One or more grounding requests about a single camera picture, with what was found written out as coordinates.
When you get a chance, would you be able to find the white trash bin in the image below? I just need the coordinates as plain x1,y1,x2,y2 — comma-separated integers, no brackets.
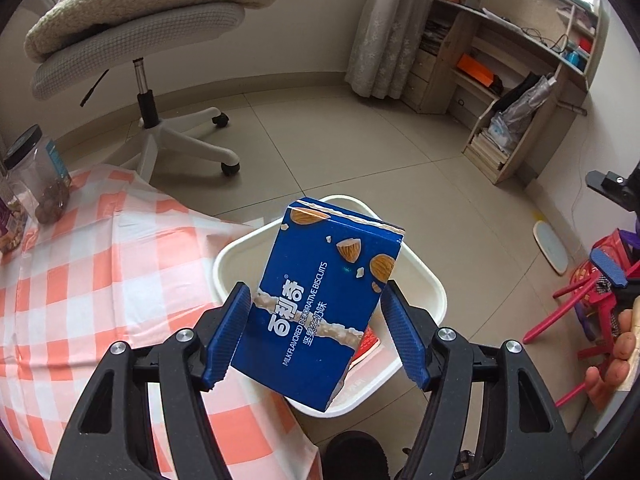
213,195,447,418

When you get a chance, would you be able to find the grey office chair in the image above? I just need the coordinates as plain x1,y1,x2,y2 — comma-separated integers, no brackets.
32,2,245,180

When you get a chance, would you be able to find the person's hand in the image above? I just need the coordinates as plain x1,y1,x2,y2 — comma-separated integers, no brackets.
584,298,639,412

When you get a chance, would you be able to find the red plastic stool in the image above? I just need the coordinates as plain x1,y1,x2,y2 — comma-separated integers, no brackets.
522,228,640,409

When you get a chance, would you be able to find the orange white checkered tablecloth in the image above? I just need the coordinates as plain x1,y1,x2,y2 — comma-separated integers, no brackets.
1,165,321,479

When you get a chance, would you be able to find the red instant noodle bowl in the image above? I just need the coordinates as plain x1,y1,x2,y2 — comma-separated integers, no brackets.
349,326,380,368

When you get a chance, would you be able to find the blue biscuit box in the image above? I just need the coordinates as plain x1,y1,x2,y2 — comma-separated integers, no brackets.
232,197,405,412

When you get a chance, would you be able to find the white slipper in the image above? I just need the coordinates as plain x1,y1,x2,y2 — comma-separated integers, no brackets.
533,220,570,275

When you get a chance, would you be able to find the beige lace curtain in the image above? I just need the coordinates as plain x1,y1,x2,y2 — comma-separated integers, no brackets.
345,0,434,99

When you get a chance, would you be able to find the clear jar black lid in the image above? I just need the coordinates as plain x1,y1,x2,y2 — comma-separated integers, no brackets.
3,125,72,226

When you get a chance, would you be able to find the wooden desk shelf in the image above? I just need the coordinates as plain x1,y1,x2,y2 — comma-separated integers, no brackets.
401,0,610,184

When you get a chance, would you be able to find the nut jar purple label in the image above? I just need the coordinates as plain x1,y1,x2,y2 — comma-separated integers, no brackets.
0,165,27,255

